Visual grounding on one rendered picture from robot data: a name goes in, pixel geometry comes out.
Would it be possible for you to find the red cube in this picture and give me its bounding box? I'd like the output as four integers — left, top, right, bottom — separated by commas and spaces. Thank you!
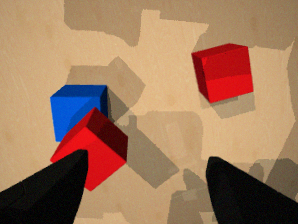
49, 107, 128, 190
192, 43, 254, 103

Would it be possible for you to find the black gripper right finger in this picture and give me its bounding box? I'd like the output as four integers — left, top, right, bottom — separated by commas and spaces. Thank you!
205, 156, 298, 224

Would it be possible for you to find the blue cube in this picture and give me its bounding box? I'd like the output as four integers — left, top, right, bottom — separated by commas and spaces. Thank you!
51, 85, 109, 143

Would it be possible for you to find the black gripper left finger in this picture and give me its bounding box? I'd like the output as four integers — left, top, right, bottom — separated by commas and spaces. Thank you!
0, 149, 88, 224

